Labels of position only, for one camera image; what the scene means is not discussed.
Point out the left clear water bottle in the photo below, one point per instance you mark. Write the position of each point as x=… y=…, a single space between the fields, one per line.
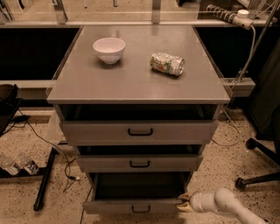
x=9 y=165

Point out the clear water bottle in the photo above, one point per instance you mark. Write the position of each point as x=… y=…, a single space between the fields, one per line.
x=9 y=165
x=28 y=164

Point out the grey drawer cabinet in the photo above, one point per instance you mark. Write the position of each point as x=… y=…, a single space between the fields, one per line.
x=131 y=90

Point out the black metal floor stand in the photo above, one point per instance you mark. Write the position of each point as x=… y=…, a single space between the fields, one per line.
x=44 y=172

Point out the grey drawer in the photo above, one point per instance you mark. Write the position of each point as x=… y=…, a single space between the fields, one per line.
x=86 y=133
x=140 y=163
x=136 y=192

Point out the black bag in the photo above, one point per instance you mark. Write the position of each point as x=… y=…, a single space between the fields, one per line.
x=9 y=104

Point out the grey bottom drawer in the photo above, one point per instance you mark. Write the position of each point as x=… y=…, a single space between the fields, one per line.
x=136 y=192

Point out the grey top drawer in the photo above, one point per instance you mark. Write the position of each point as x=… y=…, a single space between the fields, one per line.
x=86 y=133

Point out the white bowl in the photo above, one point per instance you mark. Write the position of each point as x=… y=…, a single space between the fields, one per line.
x=109 y=50

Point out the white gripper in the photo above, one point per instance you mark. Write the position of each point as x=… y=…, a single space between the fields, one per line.
x=195 y=201

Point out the right clear water bottle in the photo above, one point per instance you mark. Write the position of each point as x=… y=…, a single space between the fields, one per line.
x=28 y=164

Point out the crushed soda can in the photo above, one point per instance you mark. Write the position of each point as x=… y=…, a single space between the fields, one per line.
x=167 y=64

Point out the grey middle drawer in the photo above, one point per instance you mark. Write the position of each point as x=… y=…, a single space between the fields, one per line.
x=140 y=163

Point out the white power strip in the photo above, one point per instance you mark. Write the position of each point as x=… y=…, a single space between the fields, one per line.
x=239 y=18

